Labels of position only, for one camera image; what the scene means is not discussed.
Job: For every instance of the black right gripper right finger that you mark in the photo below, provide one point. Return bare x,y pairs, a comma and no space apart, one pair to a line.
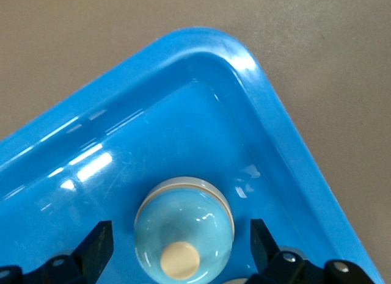
264,253

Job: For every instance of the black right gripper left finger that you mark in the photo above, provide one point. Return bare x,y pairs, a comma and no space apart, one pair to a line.
91,253

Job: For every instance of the light blue call bell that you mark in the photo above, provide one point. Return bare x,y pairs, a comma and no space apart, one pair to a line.
183,223
236,281

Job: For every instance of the blue plastic tray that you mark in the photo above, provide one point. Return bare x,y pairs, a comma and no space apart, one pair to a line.
152,128

